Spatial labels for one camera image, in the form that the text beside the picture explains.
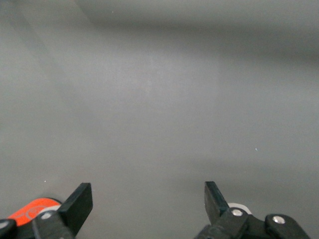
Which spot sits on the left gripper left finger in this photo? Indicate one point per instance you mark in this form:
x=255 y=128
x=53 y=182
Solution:
x=77 y=206

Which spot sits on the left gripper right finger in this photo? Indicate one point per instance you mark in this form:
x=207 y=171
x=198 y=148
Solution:
x=214 y=201

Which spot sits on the orange can with grey lid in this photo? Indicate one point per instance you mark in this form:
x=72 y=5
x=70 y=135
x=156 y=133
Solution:
x=27 y=211

